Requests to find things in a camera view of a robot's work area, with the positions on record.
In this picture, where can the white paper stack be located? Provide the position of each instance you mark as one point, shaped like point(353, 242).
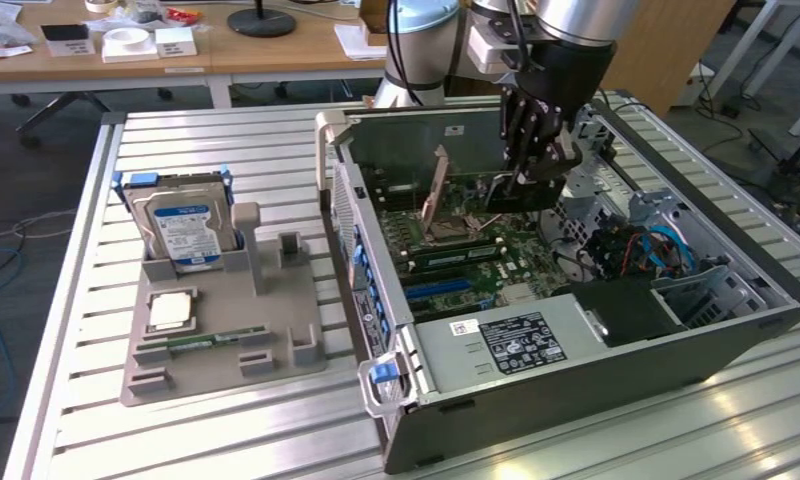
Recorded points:
point(360, 42)

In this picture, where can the grey parts rack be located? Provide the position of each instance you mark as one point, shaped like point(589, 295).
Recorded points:
point(240, 310)

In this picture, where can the blue expansion slot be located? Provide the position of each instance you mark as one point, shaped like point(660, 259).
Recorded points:
point(440, 289)

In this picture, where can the grey power supply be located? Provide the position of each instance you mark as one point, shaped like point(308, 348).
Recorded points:
point(453, 360)

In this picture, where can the crumpled grey plastic bag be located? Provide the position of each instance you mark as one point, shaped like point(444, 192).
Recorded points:
point(0, 22)

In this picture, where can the metal socket cover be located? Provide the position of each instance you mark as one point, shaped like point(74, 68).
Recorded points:
point(472, 216)

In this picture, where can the silver CPU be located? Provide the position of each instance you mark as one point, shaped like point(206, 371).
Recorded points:
point(169, 311)

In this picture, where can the dark open PC case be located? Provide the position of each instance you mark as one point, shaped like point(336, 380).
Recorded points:
point(573, 400)

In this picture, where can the black plastic shroud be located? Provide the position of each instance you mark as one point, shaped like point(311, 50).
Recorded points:
point(627, 310)

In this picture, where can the wooden cabinet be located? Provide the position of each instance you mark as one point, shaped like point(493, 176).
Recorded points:
point(673, 50)

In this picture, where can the hard disk with blue carrier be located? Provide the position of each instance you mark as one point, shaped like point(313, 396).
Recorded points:
point(182, 230)

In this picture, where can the white tape roll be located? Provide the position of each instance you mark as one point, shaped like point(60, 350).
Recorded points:
point(126, 37)

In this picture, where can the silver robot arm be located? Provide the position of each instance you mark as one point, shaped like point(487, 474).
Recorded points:
point(580, 20)

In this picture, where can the clear bag with dark part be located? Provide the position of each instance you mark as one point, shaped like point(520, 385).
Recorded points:
point(142, 17)

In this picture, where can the flat white box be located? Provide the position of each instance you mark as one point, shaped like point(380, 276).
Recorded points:
point(129, 55)

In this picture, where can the perforated metal drive cage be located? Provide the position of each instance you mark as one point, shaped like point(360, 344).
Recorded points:
point(600, 210)

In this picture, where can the plain white box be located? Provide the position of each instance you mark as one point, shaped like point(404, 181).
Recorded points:
point(174, 42)

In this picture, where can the red packet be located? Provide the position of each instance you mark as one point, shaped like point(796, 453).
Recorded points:
point(181, 16)

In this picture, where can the wooden desk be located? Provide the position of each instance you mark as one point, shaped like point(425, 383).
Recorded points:
point(73, 70)
point(287, 55)

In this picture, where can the beige tape roll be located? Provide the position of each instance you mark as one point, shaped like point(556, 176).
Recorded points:
point(98, 6)

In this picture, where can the metal disk bay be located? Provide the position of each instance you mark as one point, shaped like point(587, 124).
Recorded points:
point(707, 300)

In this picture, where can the black round lamp base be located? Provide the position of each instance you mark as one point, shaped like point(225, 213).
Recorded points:
point(260, 22)

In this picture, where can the CPU socket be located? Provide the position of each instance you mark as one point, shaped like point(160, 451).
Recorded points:
point(449, 232)

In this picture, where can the pink paper card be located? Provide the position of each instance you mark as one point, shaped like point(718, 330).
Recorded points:
point(6, 51)

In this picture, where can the white box with black lid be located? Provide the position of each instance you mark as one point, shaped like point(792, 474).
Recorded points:
point(66, 40)

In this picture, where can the black graphics card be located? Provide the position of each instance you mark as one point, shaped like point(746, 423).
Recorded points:
point(527, 197)

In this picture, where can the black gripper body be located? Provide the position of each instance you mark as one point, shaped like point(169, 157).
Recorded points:
point(567, 75)

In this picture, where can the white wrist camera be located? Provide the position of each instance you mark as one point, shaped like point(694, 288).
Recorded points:
point(489, 50)

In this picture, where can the green motherboard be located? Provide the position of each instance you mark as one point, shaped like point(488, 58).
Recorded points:
point(507, 270)

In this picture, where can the brown cardboard box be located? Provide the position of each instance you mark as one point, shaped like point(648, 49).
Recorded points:
point(373, 17)

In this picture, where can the black stand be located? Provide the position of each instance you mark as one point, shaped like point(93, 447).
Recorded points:
point(796, 150)

